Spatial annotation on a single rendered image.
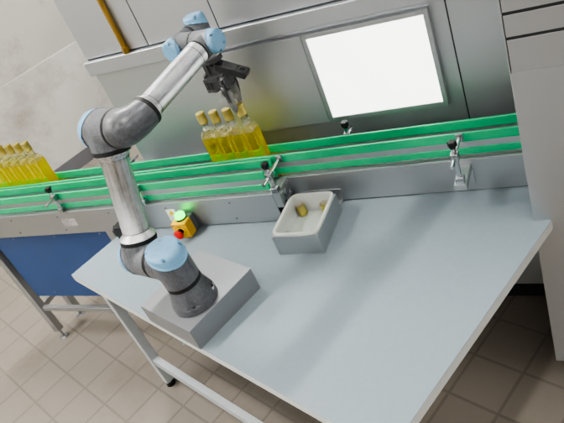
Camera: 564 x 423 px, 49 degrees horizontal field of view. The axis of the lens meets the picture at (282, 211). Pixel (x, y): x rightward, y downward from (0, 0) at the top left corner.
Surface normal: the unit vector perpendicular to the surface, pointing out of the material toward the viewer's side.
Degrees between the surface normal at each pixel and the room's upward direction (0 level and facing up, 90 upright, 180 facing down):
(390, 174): 90
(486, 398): 0
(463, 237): 0
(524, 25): 90
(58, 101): 90
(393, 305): 0
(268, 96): 90
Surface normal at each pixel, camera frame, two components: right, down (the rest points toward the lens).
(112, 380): -0.34, -0.77
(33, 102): 0.69, 0.18
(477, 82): -0.33, 0.64
